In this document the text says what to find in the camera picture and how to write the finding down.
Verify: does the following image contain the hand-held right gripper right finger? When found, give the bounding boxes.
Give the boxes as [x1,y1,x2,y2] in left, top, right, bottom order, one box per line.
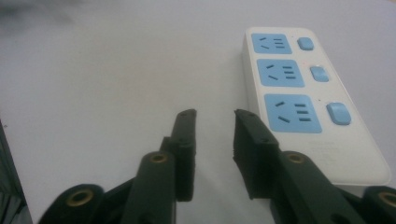
[233,108,283,201]

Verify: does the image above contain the white power strip blue sockets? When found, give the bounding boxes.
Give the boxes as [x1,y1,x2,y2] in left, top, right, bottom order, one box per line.
[241,26,392,198]

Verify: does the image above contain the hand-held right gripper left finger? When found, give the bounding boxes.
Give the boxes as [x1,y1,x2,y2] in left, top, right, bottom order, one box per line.
[159,108,198,203]

